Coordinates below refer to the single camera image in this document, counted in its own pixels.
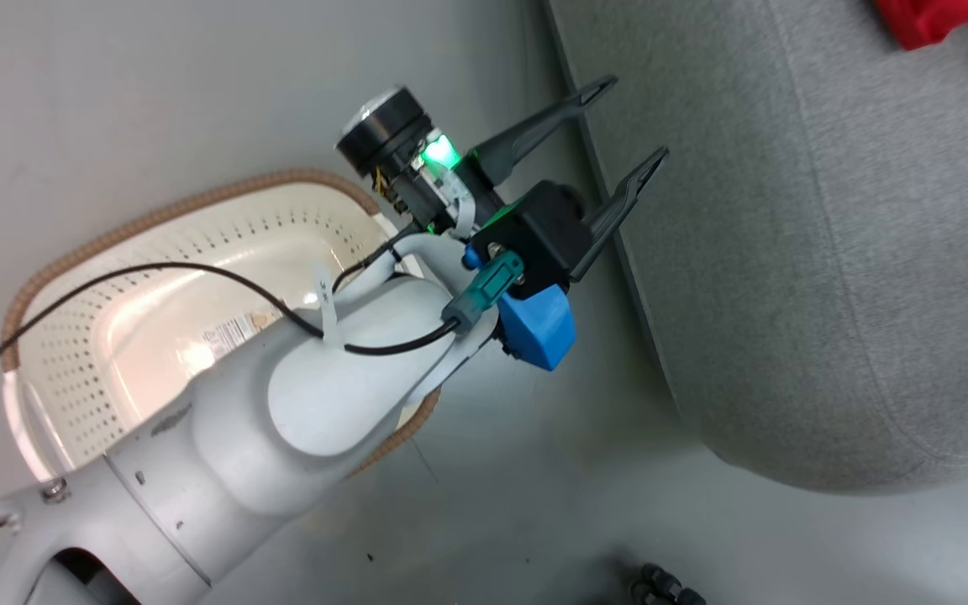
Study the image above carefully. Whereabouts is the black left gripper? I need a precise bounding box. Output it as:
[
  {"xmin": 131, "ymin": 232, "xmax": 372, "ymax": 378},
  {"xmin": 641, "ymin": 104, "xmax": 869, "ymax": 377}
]
[{"xmin": 334, "ymin": 74, "xmax": 670, "ymax": 295}]

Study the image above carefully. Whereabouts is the white perforated basket woven rim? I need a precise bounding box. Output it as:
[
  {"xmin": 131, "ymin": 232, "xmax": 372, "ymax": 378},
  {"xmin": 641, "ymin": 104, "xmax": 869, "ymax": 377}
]
[{"xmin": 1, "ymin": 168, "xmax": 443, "ymax": 484}]

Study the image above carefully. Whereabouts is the grey fabric sofa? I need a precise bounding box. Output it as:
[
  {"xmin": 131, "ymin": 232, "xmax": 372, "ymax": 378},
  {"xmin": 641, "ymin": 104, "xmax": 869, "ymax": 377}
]
[{"xmin": 544, "ymin": 0, "xmax": 968, "ymax": 495}]

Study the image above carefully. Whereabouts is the blue left camera mount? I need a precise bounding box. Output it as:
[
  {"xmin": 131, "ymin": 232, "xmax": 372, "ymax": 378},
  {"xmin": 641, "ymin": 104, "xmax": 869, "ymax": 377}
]
[{"xmin": 497, "ymin": 284, "xmax": 577, "ymax": 372}]

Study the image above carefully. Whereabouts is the printed basket label sticker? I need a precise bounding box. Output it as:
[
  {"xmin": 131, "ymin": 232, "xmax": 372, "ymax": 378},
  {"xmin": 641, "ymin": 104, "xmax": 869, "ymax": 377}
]
[{"xmin": 201, "ymin": 313, "xmax": 275, "ymax": 360}]

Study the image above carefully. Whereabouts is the teal left cable connector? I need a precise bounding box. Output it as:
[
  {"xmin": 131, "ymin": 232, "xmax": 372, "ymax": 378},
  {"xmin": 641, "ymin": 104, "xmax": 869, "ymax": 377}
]
[{"xmin": 440, "ymin": 250, "xmax": 527, "ymax": 337}]

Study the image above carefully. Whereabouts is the black ribbed object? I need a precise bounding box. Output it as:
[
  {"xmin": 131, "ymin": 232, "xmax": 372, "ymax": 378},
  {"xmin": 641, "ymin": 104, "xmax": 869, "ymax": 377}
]
[{"xmin": 629, "ymin": 561, "xmax": 708, "ymax": 605}]

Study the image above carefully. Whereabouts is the white cable tag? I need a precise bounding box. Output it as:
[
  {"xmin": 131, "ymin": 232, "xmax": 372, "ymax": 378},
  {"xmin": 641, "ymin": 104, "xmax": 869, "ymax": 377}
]
[{"xmin": 312, "ymin": 260, "xmax": 342, "ymax": 345}]

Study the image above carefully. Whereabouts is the red jersey with white stripes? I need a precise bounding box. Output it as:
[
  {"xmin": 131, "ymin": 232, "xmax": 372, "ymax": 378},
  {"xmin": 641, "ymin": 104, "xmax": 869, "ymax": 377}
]
[{"xmin": 873, "ymin": 0, "xmax": 968, "ymax": 51}]

